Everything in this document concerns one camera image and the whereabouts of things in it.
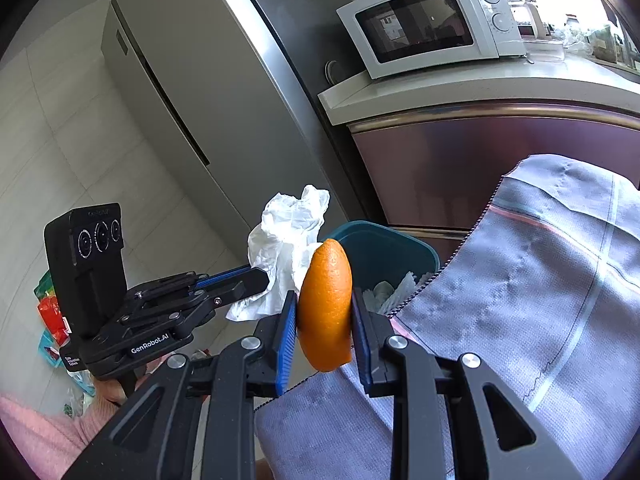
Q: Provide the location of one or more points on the white kitchen countertop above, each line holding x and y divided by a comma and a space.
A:
450, 90

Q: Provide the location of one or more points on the white plate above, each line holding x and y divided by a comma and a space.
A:
333, 71

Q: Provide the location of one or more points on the grey refrigerator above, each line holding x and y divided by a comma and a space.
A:
200, 60

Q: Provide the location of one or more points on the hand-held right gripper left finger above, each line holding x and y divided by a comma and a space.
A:
287, 345

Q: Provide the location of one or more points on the glass kettle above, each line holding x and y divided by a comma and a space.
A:
522, 12

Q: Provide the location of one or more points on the white tissue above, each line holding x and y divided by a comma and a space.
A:
285, 240

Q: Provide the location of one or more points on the pink base cabinets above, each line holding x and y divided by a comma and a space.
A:
450, 170

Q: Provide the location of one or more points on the colourful plastic bags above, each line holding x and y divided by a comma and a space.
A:
52, 320

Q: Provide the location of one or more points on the white microwave oven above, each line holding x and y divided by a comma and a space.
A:
505, 45

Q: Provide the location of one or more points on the person's left forearm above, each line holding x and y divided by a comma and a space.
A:
40, 435

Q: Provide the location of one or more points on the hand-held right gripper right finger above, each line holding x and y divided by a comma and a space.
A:
361, 340

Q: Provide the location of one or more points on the clear plastic container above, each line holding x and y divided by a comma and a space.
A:
545, 49

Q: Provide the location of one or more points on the person's left hand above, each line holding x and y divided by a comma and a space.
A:
112, 390

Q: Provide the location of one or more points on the teal plastic bin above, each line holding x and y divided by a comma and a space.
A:
380, 255

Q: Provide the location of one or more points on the orange peel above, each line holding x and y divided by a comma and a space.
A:
325, 305

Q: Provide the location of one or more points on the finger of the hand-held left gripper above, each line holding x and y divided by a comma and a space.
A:
240, 290
225, 277

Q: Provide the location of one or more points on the checked grey tablecloth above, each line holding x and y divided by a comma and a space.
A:
500, 310

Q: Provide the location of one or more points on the white plastic bags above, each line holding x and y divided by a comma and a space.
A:
575, 40

